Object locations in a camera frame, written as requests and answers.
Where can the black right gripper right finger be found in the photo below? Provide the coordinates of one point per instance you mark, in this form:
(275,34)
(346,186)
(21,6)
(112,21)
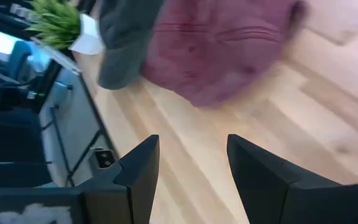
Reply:
(259,186)

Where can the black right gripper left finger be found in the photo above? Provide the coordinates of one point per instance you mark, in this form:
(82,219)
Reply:
(138,183)

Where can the maroon baseball cap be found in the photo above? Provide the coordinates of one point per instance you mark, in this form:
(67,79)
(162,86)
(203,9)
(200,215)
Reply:
(216,49)

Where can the dark grey baseball cap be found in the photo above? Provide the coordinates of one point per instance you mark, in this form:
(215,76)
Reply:
(124,40)

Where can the white plant pot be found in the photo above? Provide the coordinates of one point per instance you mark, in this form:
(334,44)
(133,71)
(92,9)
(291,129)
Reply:
(87,37)

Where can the blue office chair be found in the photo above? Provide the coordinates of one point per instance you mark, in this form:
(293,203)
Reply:
(19,59)

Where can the green artificial plant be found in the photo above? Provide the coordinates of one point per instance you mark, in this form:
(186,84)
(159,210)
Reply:
(56,23)

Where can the black table frame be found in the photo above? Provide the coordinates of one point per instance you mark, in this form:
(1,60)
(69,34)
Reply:
(70,137)

